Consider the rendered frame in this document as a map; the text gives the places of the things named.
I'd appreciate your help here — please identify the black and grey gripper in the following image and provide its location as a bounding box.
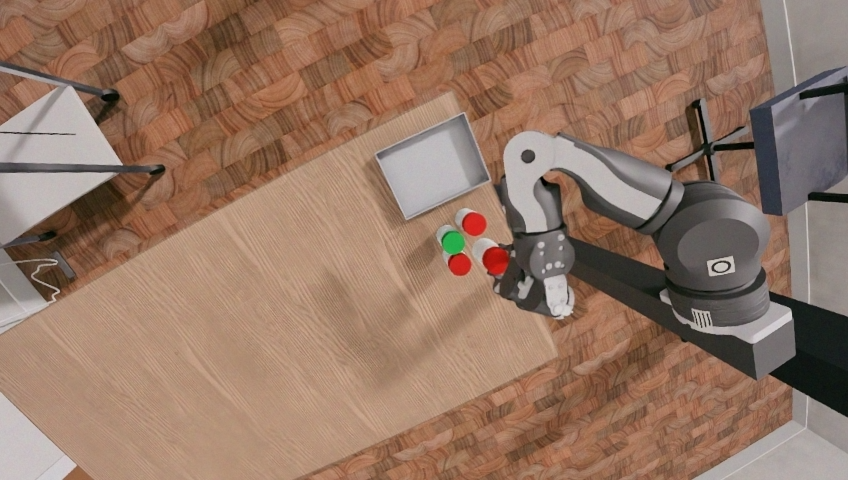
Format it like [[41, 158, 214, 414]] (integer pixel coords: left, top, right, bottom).
[[486, 243, 525, 310]]

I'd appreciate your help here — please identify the white bottle with red cap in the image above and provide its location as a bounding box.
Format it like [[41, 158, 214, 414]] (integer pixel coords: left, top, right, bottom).
[[472, 238, 509, 274], [443, 250, 471, 276], [455, 208, 486, 236]]

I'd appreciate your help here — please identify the green-capped bottle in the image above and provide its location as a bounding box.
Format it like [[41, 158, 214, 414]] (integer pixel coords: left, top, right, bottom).
[[436, 225, 465, 255]]

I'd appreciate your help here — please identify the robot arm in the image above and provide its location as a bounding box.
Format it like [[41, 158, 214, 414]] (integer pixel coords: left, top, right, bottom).
[[500, 129, 792, 343]]

